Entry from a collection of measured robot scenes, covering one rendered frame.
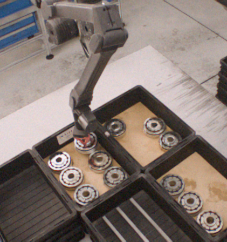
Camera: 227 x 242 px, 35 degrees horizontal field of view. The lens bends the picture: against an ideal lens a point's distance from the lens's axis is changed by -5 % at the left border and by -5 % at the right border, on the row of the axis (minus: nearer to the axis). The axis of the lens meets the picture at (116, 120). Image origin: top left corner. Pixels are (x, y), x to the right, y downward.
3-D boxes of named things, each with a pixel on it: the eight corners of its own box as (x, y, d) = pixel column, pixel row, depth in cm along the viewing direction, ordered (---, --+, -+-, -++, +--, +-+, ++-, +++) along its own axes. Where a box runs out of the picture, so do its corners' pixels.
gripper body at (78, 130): (93, 119, 158) (90, 107, 152) (88, 138, 151) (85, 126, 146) (78, 118, 159) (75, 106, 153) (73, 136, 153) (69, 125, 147)
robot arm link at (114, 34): (126, 0, 106) (97, 5, 101) (130, 44, 112) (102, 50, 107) (62, -5, 141) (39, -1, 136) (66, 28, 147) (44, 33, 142)
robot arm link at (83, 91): (122, 22, 112) (92, 29, 107) (131, 37, 111) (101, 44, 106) (87, 91, 148) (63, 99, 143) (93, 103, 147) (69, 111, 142)
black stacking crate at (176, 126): (90, 130, 176) (87, 114, 167) (140, 101, 186) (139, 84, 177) (143, 186, 153) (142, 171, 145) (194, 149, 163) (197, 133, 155)
